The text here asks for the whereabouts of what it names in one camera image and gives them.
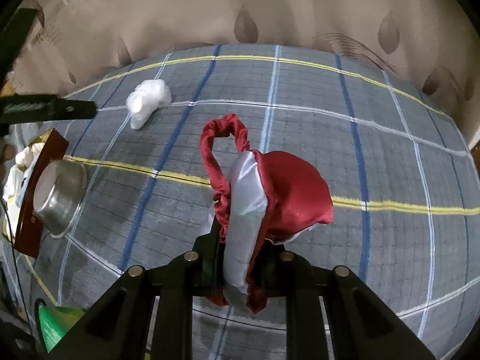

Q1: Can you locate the white shiny plastic bundle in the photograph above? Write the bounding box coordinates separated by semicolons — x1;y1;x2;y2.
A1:
125;79;172;130

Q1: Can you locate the cream satin cloth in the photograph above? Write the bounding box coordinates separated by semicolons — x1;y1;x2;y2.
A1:
15;142;45;170

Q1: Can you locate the stainless steel bowl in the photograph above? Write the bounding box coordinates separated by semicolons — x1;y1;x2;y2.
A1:
33;159;88;239

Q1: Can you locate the grey plaid tablecloth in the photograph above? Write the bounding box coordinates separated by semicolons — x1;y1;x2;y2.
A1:
0;43;480;360

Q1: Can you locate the green tissue pack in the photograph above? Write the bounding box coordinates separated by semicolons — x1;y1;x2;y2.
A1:
34;298;87;353

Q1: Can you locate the white embroidered hotel towel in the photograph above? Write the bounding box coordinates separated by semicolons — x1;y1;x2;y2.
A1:
2;165;25;209

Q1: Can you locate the beige leaf print curtain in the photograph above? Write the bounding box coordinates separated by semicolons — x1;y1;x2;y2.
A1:
9;0;479;141

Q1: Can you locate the yellow edged white cloth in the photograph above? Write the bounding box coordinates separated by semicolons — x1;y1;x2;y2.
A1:
1;197;20;242

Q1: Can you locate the red white satin cap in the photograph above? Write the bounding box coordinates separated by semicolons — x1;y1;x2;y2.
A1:
199;114;334;314

